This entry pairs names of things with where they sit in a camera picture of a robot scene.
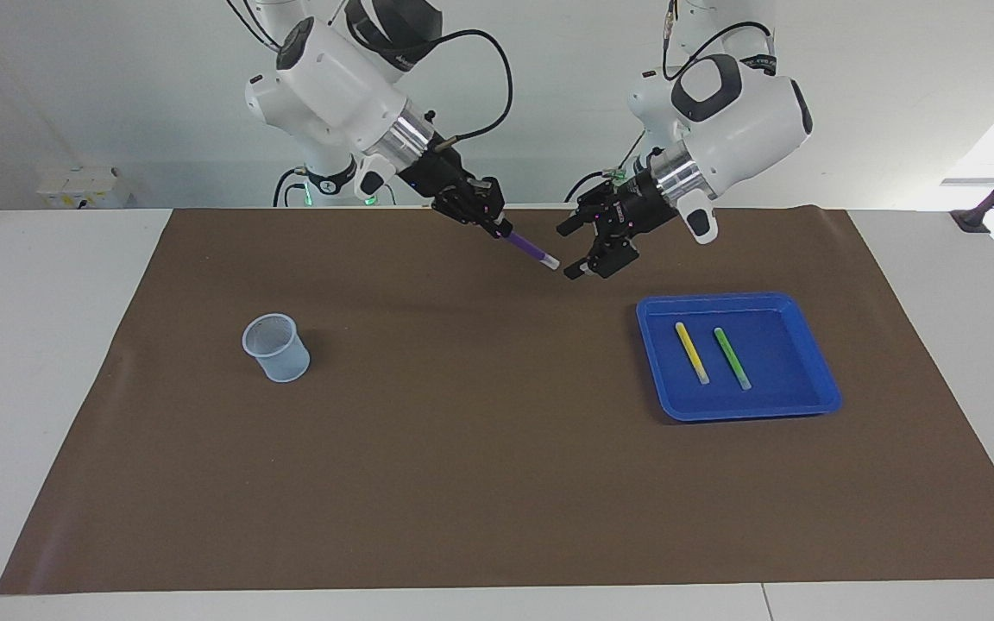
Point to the yellow marker pen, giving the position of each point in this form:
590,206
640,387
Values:
691,352

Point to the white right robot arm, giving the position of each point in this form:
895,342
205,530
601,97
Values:
333,86

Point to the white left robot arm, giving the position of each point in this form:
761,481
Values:
747,112

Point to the green marker pen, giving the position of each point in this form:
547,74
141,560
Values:
732,358

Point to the white wall socket box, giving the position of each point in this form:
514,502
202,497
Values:
83,185

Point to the purple marker pen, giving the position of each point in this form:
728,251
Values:
531,251

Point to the brown table mat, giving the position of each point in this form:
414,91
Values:
480,474

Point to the translucent plastic cup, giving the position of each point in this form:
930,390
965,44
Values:
286,362

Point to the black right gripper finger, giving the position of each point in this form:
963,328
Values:
462,210
494,198

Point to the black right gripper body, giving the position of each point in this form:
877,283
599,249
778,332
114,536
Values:
441,177

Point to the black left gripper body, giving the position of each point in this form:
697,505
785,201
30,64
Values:
645,203

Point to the blue plastic tray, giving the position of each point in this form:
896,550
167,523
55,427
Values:
799,366

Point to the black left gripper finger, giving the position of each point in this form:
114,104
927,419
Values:
596,211
613,254

